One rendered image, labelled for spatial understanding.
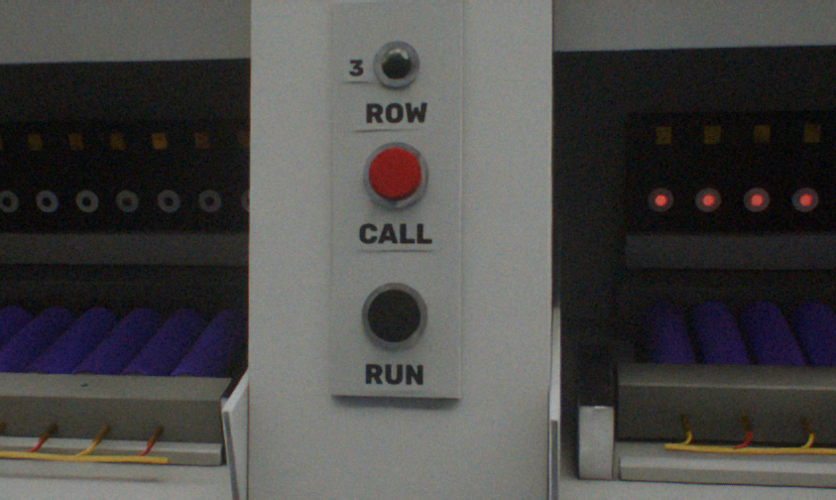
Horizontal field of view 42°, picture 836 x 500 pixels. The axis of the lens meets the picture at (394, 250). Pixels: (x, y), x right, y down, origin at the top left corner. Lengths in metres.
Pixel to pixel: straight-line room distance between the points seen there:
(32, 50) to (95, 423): 0.14
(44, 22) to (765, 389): 0.28
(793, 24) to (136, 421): 0.26
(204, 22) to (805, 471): 0.25
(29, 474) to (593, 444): 0.20
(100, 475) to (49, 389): 0.04
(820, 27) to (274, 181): 0.17
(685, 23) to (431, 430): 0.15
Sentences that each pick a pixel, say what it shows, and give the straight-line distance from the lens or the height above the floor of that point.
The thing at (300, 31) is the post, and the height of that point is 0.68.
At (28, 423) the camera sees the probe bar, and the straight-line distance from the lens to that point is 0.43.
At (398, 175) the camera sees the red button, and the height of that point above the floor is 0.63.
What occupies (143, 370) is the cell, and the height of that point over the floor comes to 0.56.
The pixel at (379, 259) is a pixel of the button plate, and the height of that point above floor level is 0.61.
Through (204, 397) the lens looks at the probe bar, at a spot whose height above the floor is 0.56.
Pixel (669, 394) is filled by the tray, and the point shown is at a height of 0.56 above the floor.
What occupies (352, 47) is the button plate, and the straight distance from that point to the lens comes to 0.34.
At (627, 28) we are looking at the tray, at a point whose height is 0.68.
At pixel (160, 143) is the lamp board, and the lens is 0.52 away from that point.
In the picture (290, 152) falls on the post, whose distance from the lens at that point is 0.34.
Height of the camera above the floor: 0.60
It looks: 1 degrees up
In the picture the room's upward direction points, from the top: straight up
